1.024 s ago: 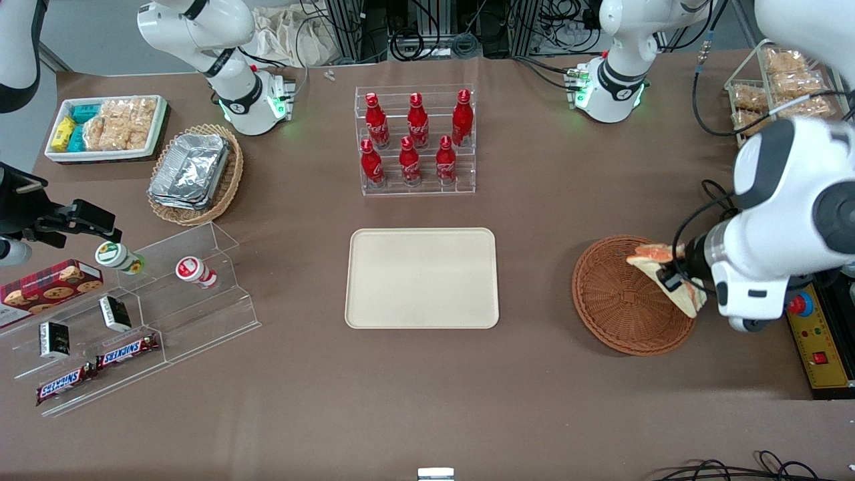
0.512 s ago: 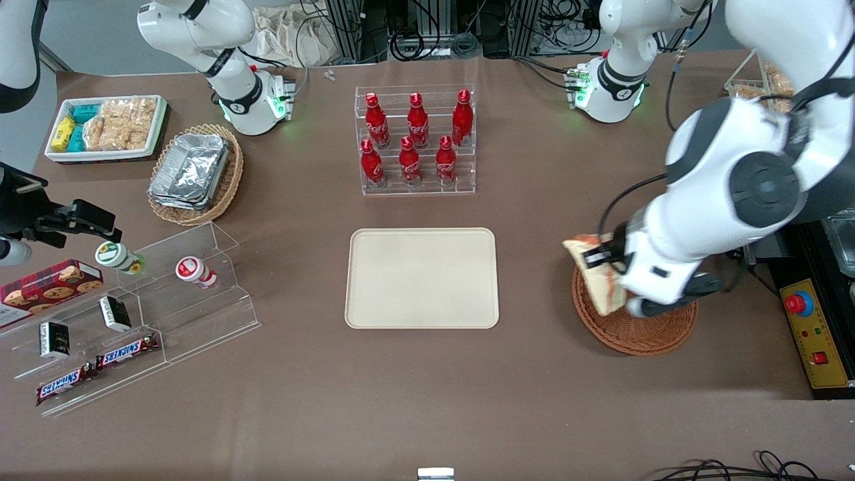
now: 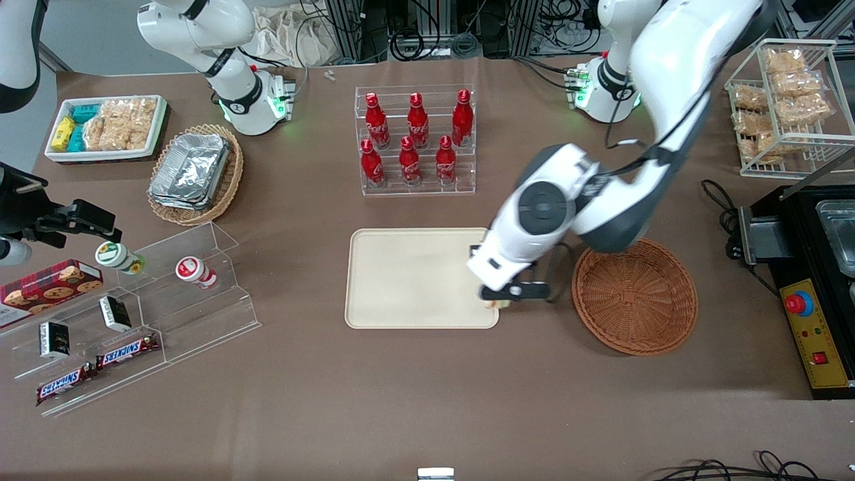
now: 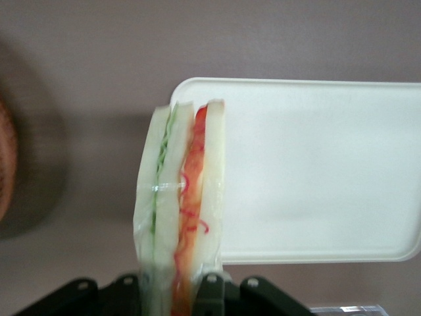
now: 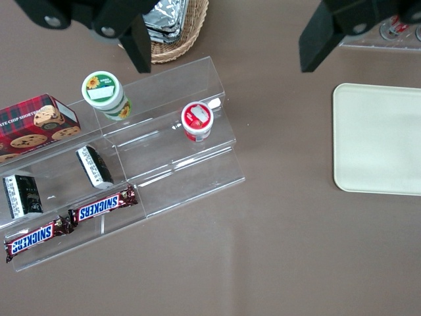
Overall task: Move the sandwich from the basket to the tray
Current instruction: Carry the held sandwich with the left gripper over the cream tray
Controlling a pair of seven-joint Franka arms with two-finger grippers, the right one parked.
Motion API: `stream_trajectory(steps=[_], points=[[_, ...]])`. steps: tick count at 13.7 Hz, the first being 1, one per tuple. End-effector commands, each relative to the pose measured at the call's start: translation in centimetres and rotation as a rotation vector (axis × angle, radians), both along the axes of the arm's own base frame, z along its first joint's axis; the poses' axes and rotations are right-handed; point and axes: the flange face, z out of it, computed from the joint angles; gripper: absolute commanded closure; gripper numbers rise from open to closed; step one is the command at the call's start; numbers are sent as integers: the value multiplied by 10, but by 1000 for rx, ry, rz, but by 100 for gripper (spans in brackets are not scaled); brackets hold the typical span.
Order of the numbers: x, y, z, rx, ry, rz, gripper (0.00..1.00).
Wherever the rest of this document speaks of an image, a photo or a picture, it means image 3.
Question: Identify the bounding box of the light oval wicker basket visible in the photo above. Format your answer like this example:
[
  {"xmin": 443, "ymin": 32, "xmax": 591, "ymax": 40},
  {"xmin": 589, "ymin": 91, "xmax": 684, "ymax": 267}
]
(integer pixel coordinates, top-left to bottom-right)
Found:
[{"xmin": 147, "ymin": 124, "xmax": 244, "ymax": 226}]

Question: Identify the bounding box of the beige plastic serving tray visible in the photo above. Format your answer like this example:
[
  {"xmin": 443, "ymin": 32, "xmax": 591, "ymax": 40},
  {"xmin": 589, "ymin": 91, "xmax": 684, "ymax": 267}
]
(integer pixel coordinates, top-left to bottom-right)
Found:
[{"xmin": 345, "ymin": 228, "xmax": 500, "ymax": 329}]

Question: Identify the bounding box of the black right base cable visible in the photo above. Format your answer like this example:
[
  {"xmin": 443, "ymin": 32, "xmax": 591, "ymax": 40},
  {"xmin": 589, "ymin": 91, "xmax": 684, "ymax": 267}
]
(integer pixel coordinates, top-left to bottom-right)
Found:
[{"xmin": 237, "ymin": 45, "xmax": 309, "ymax": 101}]

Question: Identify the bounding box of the yellow snack packet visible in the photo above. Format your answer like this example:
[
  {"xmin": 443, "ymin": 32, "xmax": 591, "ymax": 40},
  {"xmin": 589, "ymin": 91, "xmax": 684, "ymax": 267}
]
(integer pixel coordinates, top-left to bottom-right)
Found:
[{"xmin": 52, "ymin": 117, "xmax": 77, "ymax": 152}]

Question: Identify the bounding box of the black appliance power cable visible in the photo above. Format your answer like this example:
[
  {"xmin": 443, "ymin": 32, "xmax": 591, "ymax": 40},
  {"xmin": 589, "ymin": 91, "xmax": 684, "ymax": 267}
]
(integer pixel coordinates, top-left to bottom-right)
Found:
[{"xmin": 701, "ymin": 179, "xmax": 782, "ymax": 298}]

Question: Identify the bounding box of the black coiled cable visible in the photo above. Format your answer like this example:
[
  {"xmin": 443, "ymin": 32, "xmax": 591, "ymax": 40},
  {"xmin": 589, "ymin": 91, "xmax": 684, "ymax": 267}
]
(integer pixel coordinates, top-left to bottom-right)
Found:
[{"xmin": 391, "ymin": 29, "xmax": 425, "ymax": 62}]

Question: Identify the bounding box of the black base cable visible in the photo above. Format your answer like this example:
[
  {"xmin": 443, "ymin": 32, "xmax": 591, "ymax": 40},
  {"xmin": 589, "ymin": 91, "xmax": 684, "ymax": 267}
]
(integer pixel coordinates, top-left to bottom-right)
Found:
[
  {"xmin": 237, "ymin": 45, "xmax": 309, "ymax": 101},
  {"xmin": 513, "ymin": 56, "xmax": 583, "ymax": 92}
]

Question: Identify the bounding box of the black left base cable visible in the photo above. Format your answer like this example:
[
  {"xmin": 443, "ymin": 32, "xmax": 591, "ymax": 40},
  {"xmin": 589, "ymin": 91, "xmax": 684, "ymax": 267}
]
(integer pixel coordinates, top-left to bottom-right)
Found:
[{"xmin": 513, "ymin": 56, "xmax": 583, "ymax": 92}]

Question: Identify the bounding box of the brown round wicker basket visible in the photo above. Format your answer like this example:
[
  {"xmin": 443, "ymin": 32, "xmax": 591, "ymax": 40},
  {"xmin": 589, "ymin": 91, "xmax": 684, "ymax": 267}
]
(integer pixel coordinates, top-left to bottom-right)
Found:
[{"xmin": 572, "ymin": 237, "xmax": 699, "ymax": 357}]

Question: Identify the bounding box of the small black white carton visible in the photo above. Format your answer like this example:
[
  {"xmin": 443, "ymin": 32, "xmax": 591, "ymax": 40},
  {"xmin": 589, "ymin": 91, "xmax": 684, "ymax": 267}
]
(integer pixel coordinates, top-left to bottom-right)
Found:
[
  {"xmin": 39, "ymin": 321, "xmax": 71, "ymax": 359},
  {"xmin": 99, "ymin": 296, "xmax": 132, "ymax": 333}
]

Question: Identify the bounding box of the beige cloth bag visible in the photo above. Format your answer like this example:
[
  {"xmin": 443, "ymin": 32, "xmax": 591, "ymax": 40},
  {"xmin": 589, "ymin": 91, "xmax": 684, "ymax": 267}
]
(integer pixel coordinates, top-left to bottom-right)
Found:
[{"xmin": 252, "ymin": 5, "xmax": 343, "ymax": 67}]

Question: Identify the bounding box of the rice cracker snack packet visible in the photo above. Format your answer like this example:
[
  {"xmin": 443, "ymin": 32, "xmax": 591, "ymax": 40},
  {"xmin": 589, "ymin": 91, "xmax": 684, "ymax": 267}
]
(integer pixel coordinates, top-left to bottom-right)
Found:
[
  {"xmin": 778, "ymin": 94, "xmax": 833, "ymax": 126},
  {"xmin": 735, "ymin": 110, "xmax": 773, "ymax": 135},
  {"xmin": 741, "ymin": 132, "xmax": 781, "ymax": 165},
  {"xmin": 124, "ymin": 98, "xmax": 158, "ymax": 150},
  {"xmin": 733, "ymin": 86, "xmax": 769, "ymax": 112},
  {"xmin": 83, "ymin": 100, "xmax": 128, "ymax": 152},
  {"xmin": 772, "ymin": 70, "xmax": 824, "ymax": 98},
  {"xmin": 765, "ymin": 48, "xmax": 806, "ymax": 73}
]

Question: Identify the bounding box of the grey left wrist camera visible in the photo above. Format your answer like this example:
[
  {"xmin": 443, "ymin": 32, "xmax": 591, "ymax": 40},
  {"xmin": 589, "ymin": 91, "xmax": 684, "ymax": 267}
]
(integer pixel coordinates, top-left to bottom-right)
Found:
[{"xmin": 478, "ymin": 281, "xmax": 552, "ymax": 303}]

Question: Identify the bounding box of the white rectangular snack tray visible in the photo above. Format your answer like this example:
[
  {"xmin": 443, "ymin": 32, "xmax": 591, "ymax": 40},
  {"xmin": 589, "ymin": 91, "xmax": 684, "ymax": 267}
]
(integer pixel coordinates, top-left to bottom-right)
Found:
[{"xmin": 45, "ymin": 95, "xmax": 168, "ymax": 163}]

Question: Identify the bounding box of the red plaid cookie box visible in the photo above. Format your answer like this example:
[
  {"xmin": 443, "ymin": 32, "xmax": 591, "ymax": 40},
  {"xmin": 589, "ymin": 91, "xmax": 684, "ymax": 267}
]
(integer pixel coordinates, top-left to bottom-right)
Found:
[{"xmin": 0, "ymin": 259, "xmax": 104, "ymax": 328}]

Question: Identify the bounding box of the red cola bottle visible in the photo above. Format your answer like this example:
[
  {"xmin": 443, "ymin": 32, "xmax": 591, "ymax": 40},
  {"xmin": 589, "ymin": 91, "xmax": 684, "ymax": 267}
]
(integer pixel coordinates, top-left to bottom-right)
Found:
[
  {"xmin": 452, "ymin": 89, "xmax": 474, "ymax": 148},
  {"xmin": 365, "ymin": 92, "xmax": 391, "ymax": 149},
  {"xmin": 436, "ymin": 135, "xmax": 458, "ymax": 186},
  {"xmin": 399, "ymin": 136, "xmax": 422, "ymax": 186},
  {"xmin": 407, "ymin": 92, "xmax": 430, "ymax": 149},
  {"xmin": 361, "ymin": 138, "xmax": 386, "ymax": 188}
]

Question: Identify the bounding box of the white wire shelf rack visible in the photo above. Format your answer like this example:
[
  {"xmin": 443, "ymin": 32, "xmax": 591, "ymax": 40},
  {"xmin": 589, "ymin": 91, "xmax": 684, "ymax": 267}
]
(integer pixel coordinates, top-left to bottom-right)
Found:
[{"xmin": 725, "ymin": 39, "xmax": 855, "ymax": 179}]

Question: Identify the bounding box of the clear acrylic bottle rack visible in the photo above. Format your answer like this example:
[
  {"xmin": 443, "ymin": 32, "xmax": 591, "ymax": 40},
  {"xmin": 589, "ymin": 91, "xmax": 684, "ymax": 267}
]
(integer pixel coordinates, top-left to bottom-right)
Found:
[{"xmin": 354, "ymin": 84, "xmax": 476, "ymax": 196}]

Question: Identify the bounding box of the brown Snickers chocolate bar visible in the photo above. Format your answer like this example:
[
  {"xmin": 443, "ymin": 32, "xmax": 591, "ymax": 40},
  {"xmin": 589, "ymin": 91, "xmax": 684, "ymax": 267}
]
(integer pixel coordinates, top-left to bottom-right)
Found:
[
  {"xmin": 96, "ymin": 333, "xmax": 161, "ymax": 371},
  {"xmin": 35, "ymin": 363, "xmax": 98, "ymax": 407}
]

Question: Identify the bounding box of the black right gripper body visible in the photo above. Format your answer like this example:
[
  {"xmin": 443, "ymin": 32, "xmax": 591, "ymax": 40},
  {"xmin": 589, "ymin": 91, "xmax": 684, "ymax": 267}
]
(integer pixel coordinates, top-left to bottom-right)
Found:
[{"xmin": 0, "ymin": 164, "xmax": 49, "ymax": 243}]

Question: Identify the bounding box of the green lidded yogurt cup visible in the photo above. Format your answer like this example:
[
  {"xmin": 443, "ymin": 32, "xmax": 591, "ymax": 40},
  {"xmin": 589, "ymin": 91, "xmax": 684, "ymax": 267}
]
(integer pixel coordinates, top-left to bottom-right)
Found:
[{"xmin": 95, "ymin": 242, "xmax": 146, "ymax": 276}]

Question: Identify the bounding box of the clear acrylic tiered stand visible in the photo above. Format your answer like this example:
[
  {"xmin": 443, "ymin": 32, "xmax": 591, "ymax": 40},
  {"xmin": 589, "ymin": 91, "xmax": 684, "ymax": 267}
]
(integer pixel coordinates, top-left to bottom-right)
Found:
[
  {"xmin": 122, "ymin": 222, "xmax": 262, "ymax": 366},
  {"xmin": 0, "ymin": 264, "xmax": 169, "ymax": 418}
]

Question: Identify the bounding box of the black looped cable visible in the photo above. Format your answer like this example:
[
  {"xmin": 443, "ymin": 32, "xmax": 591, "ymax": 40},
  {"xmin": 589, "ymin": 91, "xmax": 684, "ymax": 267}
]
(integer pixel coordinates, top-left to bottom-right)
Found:
[{"xmin": 658, "ymin": 450, "xmax": 830, "ymax": 481}]

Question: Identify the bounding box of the red lidded yogurt cup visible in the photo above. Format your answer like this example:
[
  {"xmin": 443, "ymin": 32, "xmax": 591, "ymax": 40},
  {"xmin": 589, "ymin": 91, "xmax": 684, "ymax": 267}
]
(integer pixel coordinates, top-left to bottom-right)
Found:
[{"xmin": 175, "ymin": 257, "xmax": 219, "ymax": 289}]

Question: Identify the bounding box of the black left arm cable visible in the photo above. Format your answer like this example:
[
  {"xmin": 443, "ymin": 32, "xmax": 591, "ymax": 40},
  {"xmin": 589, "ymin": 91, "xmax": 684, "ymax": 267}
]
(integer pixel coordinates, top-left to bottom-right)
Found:
[{"xmin": 544, "ymin": 137, "xmax": 669, "ymax": 305}]

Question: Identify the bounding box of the metal pan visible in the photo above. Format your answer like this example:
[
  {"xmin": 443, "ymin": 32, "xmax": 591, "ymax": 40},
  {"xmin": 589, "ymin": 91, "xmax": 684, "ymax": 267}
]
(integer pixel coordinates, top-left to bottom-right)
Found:
[{"xmin": 816, "ymin": 199, "xmax": 855, "ymax": 278}]

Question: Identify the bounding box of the black countertop appliance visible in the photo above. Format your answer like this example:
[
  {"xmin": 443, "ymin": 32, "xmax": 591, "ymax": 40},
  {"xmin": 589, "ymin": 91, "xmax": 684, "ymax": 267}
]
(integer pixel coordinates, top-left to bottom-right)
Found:
[{"xmin": 738, "ymin": 185, "xmax": 855, "ymax": 402}]

